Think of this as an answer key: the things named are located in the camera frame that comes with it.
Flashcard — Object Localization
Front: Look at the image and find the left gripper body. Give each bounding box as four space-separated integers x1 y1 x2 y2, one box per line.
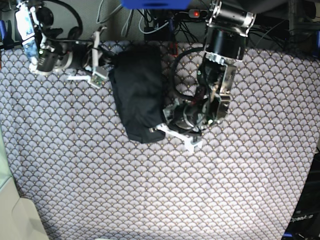
149 98 204 154

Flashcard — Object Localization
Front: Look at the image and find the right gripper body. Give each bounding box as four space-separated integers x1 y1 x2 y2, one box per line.
67 26 108 89

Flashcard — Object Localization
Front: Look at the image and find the red table clamp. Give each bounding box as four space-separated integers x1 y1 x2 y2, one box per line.
169 42 178 56

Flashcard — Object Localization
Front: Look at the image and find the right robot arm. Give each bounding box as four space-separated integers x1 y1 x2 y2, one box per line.
15 0 112 89

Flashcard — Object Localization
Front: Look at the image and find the fan patterned tablecloth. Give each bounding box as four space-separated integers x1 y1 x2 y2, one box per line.
0 49 320 240

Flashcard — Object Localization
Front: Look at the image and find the black OpenArm box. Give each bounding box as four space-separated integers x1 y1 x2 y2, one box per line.
282 152 320 240

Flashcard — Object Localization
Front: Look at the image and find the dark navy T-shirt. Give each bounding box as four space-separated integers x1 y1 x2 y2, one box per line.
108 45 165 144

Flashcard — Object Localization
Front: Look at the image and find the blue plastic mount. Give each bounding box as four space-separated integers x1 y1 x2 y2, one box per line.
121 0 191 10

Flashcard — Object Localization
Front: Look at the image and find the beige cabinet at left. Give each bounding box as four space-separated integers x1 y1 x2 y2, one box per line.
0 137 48 240

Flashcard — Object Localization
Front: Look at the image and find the black power strip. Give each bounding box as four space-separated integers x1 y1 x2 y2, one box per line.
188 9 209 19

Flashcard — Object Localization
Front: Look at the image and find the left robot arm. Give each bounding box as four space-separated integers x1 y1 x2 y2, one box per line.
150 0 256 153

